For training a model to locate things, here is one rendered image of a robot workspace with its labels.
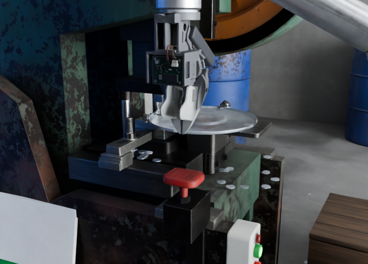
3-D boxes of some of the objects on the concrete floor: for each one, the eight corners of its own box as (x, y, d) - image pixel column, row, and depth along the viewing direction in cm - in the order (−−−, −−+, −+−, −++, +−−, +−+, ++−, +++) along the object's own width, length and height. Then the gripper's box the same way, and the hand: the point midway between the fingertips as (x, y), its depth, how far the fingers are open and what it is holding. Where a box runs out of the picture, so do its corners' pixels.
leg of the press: (236, 446, 103) (251, 94, 80) (220, 492, 93) (232, 105, 70) (-17, 330, 142) (-56, 69, 119) (-48, 353, 132) (-97, 74, 109)
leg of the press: (283, 313, 150) (301, 66, 127) (275, 334, 140) (293, 70, 117) (83, 252, 188) (69, 55, 165) (65, 265, 178) (48, 57, 155)
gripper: (139, 11, 65) (142, 139, 71) (190, 11, 61) (190, 146, 67) (165, 12, 73) (165, 127, 78) (212, 12, 69) (210, 133, 74)
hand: (184, 126), depth 75 cm, fingers closed
